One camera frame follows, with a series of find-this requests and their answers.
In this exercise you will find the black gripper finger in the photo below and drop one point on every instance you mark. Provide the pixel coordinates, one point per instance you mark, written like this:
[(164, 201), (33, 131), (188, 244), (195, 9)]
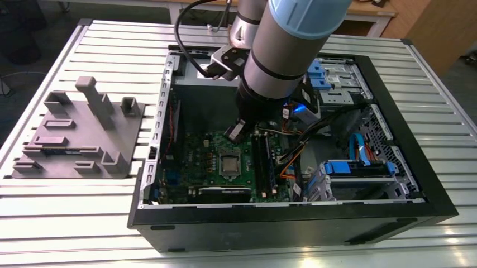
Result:
[(235, 132)]

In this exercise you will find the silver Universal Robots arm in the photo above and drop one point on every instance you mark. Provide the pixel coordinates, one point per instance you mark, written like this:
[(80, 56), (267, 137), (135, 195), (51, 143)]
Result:
[(283, 56)]

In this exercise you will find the grey power supply unit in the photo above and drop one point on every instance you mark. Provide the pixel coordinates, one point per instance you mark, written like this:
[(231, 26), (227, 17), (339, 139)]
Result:
[(200, 106)]

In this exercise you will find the black RAM stick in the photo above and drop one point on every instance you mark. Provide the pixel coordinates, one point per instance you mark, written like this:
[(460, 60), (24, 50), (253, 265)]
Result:
[(270, 162)]

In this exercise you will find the green motherboard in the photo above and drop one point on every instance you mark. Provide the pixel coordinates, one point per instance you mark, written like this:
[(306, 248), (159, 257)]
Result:
[(196, 167)]

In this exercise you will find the blue plastic drive latch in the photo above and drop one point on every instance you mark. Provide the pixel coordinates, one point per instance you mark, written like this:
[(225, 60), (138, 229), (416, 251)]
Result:
[(321, 81)]

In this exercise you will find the black graphics card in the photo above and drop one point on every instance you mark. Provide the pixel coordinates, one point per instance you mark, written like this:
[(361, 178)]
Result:
[(223, 195)]

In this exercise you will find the silver optical drive cage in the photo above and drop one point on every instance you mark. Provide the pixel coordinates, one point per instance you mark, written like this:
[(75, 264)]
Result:
[(342, 97)]

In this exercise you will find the hard disk in blue carrier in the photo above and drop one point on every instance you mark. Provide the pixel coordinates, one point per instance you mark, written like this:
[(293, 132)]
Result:
[(341, 168)]

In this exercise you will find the black open PC case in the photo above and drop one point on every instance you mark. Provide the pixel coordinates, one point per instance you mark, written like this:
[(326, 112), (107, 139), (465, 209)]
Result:
[(261, 229)]

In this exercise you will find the silver disk bay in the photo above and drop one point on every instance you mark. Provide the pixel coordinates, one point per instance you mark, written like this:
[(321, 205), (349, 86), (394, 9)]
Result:
[(357, 181)]

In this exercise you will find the grey plastic parts rack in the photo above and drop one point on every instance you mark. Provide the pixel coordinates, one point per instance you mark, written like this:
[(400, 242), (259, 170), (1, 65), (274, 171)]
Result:
[(96, 139)]

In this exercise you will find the black table corner cap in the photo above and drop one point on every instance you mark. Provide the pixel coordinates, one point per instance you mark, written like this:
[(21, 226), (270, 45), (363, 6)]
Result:
[(84, 22), (406, 42)]

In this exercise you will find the green RAM stick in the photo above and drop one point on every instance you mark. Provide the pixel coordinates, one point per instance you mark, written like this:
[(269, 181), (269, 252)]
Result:
[(62, 152)]

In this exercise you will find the brown wooden cabinet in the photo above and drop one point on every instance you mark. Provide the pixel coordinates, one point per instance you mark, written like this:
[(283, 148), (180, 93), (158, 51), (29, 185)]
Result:
[(440, 33)]

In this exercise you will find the black chair base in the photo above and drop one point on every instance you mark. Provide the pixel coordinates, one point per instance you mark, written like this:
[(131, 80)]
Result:
[(470, 57)]

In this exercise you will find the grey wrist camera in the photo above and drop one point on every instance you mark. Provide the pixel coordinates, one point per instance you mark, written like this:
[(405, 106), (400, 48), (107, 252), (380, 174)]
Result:
[(309, 114)]

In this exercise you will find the wooden desk with white frame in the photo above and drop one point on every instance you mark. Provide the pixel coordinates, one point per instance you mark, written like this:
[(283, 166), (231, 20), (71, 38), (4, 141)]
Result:
[(373, 11)]

